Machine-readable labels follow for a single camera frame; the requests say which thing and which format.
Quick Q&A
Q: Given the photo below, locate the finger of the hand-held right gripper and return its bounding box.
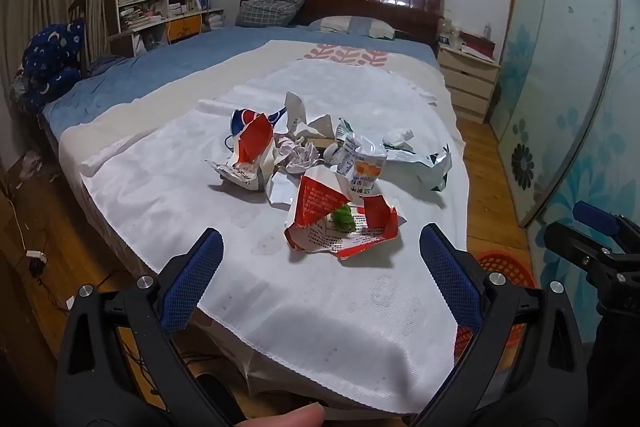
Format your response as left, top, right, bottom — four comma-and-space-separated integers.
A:
572, 201, 640, 253
544, 222, 624, 276

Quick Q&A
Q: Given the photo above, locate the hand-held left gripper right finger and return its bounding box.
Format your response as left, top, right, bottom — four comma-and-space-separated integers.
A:
414, 223, 586, 427

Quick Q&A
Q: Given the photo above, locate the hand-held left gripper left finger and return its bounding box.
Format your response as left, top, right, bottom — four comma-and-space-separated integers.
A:
56, 228, 248, 427

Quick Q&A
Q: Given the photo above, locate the orange plastic basket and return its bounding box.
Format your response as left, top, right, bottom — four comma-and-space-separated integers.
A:
452, 249, 538, 363

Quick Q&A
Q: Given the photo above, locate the green white foil bag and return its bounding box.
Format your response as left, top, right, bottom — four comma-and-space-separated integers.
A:
385, 146, 453, 192

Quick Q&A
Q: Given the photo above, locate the small green wrapper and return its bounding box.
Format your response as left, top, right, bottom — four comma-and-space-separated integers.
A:
332, 205, 357, 233

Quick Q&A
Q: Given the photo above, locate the orange label foil packet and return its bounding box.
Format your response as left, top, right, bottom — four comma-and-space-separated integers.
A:
336, 132, 387, 195

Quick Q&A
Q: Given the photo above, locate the red white carton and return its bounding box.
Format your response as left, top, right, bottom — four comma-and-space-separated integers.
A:
204, 114, 275, 192
283, 174, 399, 260

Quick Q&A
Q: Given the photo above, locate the grey white paper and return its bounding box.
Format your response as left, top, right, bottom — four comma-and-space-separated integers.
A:
274, 136, 322, 172

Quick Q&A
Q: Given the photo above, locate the torn white carton piece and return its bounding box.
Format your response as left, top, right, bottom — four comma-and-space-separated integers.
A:
285, 92, 335, 140

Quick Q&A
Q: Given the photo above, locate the person's left hand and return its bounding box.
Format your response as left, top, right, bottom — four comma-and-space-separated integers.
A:
242, 404, 327, 427

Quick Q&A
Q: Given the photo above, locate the white woven cloth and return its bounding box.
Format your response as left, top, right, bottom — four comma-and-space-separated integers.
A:
80, 57, 471, 414

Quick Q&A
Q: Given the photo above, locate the floral sliding wardrobe door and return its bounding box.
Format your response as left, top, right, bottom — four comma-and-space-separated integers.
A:
487, 0, 640, 229

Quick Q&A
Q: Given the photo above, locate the light wooden nightstand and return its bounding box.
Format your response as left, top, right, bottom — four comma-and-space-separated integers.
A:
437, 44, 501, 125

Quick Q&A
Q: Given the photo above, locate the red box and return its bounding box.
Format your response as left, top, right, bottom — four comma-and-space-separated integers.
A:
462, 31, 497, 60

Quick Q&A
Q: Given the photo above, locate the bed with blue sheet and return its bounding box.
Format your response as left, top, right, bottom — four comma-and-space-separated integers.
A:
37, 22, 473, 414

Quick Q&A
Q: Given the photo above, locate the stack of folded cloths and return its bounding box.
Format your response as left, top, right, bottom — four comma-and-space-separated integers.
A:
200, 8, 226, 32

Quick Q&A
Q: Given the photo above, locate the blue star print blanket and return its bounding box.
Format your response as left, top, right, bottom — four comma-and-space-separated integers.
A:
10, 19, 86, 115

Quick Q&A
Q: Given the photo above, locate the flat pale pillow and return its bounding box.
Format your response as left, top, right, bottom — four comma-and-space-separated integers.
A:
309, 16, 396, 40

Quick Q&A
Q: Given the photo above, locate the grey checked pillow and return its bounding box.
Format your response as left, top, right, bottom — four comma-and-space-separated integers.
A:
235, 0, 310, 28

